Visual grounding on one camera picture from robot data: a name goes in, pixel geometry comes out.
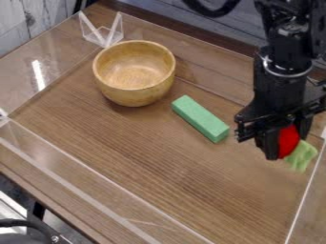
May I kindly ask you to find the green rectangular block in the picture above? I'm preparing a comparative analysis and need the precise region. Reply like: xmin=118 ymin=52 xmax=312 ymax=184
xmin=172 ymin=95 xmax=229 ymax=143

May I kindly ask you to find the clear acrylic tray wall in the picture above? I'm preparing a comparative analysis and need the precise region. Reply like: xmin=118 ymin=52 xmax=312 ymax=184
xmin=0 ymin=110 xmax=213 ymax=244

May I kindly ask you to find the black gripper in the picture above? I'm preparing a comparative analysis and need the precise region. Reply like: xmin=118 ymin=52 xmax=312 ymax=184
xmin=233 ymin=47 xmax=326 ymax=160

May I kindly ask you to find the wooden bowl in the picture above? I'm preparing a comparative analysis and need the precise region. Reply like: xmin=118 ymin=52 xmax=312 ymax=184
xmin=92 ymin=40 xmax=176 ymax=107

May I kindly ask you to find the clear acrylic corner bracket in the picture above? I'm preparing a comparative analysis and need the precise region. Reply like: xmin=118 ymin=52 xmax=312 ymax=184
xmin=77 ymin=11 xmax=122 ymax=49

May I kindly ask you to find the black cable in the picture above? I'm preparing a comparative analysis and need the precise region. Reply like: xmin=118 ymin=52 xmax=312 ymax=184
xmin=0 ymin=218 xmax=54 ymax=244

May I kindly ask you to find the black table leg bracket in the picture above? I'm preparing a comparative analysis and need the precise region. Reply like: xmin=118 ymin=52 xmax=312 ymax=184
xmin=26 ymin=201 xmax=72 ymax=244

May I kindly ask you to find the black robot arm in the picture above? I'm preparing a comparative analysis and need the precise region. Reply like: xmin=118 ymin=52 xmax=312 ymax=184
xmin=233 ymin=0 xmax=326 ymax=160

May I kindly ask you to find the red plush fruit green stem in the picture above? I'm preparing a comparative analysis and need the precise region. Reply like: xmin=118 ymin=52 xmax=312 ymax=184
xmin=277 ymin=125 xmax=318 ymax=172

